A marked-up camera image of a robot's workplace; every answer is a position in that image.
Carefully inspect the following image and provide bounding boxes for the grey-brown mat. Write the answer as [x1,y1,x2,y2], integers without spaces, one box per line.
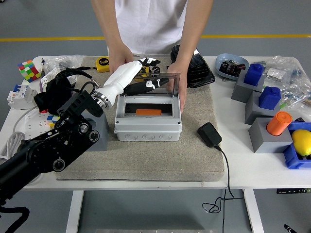
[52,54,225,182]

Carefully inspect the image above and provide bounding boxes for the black adapter cord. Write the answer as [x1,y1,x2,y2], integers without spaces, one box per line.
[202,144,244,233]

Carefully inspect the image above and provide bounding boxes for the yellow lemon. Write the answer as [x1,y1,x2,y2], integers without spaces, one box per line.
[291,129,311,157]

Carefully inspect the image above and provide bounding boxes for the blue plastic bin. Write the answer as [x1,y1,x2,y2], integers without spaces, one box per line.
[282,121,311,169]

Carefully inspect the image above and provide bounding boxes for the dark electronic parts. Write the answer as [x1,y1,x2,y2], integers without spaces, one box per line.
[219,59,246,78]

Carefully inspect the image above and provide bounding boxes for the large clear parts bag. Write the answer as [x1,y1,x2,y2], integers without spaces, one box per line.
[261,55,311,110]

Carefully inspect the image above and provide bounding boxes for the orange cylinder battery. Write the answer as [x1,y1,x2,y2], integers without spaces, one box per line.
[136,109,162,117]
[266,111,293,136]

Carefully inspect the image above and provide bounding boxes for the yellow tape measure round face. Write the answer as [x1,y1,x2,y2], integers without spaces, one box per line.
[135,65,153,83]

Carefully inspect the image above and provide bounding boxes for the black cloth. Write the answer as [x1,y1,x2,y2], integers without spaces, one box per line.
[33,77,73,115]

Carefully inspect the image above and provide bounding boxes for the white printed label bag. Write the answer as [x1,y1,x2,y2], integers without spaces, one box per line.
[39,67,61,92]

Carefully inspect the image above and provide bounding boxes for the smoked transparent box lid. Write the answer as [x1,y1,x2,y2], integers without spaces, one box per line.
[121,72,181,98]

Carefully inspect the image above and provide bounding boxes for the clear plastic bags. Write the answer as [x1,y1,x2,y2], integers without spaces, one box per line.
[45,54,86,84]

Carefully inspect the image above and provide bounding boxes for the black table control panel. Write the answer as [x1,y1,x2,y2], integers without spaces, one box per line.
[276,188,311,194]

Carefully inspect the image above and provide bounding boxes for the small colourful puzzle cube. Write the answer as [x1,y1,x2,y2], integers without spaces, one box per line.
[47,115,61,129]

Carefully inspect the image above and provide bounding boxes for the grey electrical enclosure box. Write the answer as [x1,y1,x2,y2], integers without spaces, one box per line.
[114,94,182,142]

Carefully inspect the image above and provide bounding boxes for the small clear bag white parts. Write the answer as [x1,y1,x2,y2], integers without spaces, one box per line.
[263,65,290,82]

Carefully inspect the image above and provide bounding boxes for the black foot pedal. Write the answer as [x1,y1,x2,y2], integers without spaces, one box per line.
[170,44,216,88]

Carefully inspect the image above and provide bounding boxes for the yellow tape measure with strap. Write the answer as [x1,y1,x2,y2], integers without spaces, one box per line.
[70,56,111,73]

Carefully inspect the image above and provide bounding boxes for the person's right hand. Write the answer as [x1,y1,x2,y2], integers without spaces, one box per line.
[108,45,134,76]

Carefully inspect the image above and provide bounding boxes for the white power strip cable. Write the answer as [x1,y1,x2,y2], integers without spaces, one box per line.
[0,108,37,162]

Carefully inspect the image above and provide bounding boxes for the black power adapter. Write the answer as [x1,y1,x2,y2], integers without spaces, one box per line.
[197,122,223,148]

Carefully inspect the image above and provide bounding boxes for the person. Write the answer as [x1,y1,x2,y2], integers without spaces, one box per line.
[114,0,190,55]

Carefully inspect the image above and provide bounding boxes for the white circuit breaker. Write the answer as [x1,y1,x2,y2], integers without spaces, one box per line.
[6,83,38,111]

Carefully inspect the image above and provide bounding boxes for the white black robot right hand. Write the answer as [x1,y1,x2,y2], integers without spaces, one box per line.
[283,223,298,233]

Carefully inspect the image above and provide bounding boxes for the blue block battery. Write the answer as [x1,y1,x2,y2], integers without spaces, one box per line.
[243,63,265,87]
[258,86,282,110]

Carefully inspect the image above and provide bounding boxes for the light blue bowl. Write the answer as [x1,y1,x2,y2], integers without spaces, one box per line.
[215,53,250,82]

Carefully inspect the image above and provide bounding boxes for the person's left hand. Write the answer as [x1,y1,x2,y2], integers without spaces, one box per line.
[166,60,190,115]

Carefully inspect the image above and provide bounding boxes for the white table leg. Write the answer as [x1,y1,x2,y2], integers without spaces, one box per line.
[65,190,85,233]
[244,189,264,233]

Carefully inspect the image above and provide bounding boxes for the grey block holder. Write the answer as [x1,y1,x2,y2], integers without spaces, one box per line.
[244,91,281,126]
[248,117,294,154]
[230,71,265,104]

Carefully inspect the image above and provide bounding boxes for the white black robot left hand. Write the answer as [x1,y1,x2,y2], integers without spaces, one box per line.
[97,57,170,107]

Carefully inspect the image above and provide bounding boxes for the grey block with round hole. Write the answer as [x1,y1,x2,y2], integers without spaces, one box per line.
[85,110,109,151]

